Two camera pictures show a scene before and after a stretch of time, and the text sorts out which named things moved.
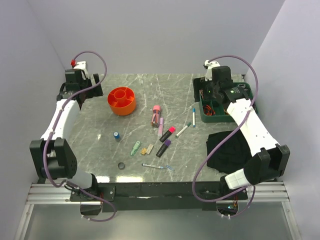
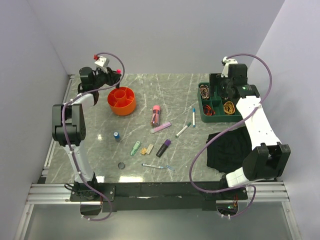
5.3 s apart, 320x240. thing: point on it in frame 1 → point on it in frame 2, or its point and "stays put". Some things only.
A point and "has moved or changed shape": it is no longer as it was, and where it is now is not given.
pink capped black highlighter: x=166 y=135 → x=118 y=71
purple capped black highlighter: x=167 y=143 stays put
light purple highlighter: x=160 y=127 has moved or changed shape
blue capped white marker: x=194 y=117 stays put
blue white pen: x=153 y=166 stays put
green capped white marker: x=183 y=129 stays put
